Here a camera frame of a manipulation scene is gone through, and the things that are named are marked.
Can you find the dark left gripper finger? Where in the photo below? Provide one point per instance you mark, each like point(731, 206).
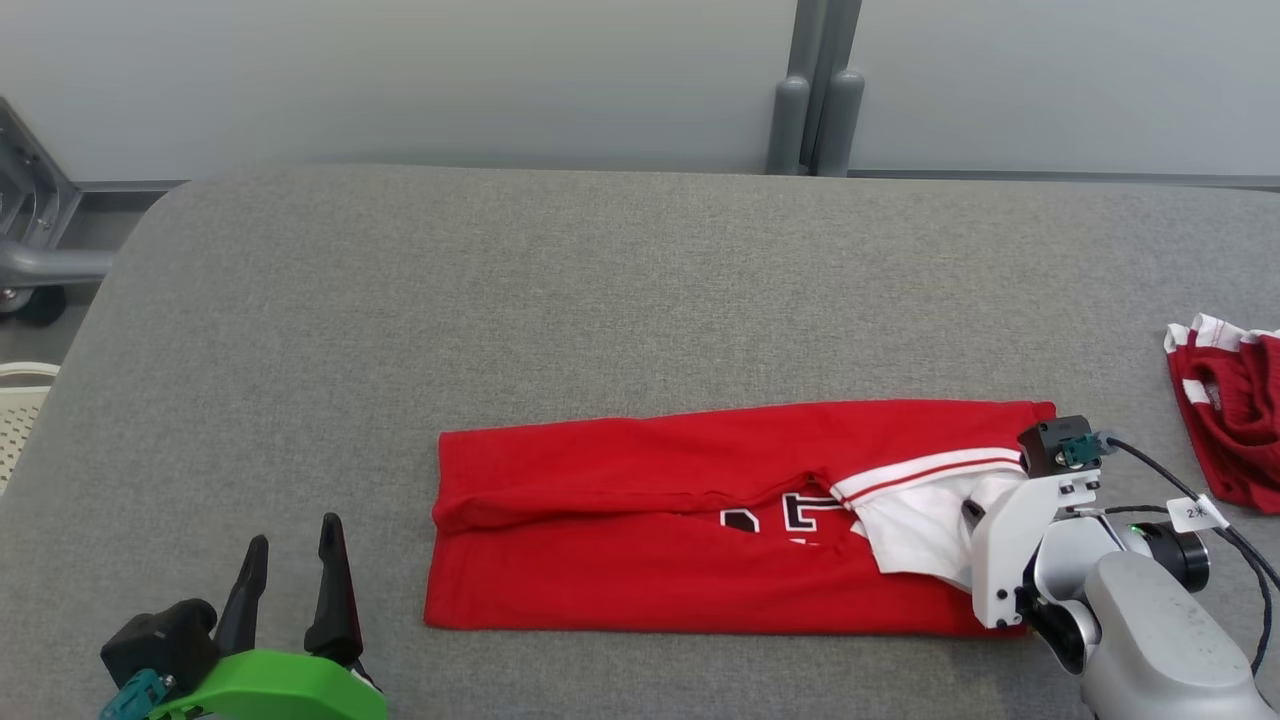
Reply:
point(245, 600)
point(335, 610)

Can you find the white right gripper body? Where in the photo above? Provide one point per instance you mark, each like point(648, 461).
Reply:
point(1000, 560)

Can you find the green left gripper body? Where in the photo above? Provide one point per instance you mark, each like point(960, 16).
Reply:
point(270, 690)

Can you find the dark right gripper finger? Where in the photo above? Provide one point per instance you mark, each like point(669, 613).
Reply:
point(973, 514)

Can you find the red Bulls 23 jersey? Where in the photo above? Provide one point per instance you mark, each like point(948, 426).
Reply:
point(600, 580)

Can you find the red shorts with white trim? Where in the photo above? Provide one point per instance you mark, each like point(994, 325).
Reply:
point(1235, 420)

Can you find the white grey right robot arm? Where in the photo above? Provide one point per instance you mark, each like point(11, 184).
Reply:
point(1150, 640)

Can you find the white perforated laundry basket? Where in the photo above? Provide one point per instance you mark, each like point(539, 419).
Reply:
point(20, 420)

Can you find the grey metal trolley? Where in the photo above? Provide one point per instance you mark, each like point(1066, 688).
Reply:
point(40, 260)

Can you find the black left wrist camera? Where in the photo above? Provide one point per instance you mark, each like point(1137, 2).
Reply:
point(160, 635)

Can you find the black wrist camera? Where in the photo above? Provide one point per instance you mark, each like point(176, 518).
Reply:
point(1050, 445)
point(160, 635)

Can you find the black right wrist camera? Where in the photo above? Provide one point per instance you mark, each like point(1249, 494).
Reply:
point(1050, 445)

